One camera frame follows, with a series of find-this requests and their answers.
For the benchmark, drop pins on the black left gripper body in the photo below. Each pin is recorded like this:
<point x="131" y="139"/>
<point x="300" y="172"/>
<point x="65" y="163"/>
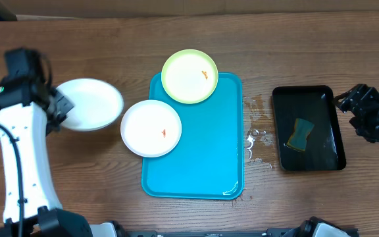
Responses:
<point x="60" y="112"/>

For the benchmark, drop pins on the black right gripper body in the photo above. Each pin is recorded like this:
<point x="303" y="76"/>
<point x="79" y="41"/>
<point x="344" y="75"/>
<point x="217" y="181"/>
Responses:
<point x="364" y="118"/>

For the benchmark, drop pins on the green yellow sponge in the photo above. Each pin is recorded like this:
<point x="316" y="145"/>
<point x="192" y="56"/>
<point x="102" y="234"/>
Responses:
<point x="301" y="131"/>

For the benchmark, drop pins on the white plate with stain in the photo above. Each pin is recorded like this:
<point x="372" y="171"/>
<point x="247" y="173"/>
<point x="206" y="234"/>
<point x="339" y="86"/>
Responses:
<point x="151" y="128"/>

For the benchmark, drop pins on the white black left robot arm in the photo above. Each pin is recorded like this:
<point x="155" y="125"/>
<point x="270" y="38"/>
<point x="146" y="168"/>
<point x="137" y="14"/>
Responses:
<point x="29" y="110"/>

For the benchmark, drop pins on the black rectangular water tray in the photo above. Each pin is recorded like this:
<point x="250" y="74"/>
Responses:
<point x="324" y="151"/>

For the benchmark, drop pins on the teal plastic tray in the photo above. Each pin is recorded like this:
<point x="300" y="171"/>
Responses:
<point x="208" y="161"/>

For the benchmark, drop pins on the light green plate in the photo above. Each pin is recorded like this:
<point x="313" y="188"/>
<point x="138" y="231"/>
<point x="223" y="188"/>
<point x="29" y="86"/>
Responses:
<point x="189" y="76"/>

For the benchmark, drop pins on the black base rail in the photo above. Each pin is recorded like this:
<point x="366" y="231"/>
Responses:
<point x="271" y="232"/>

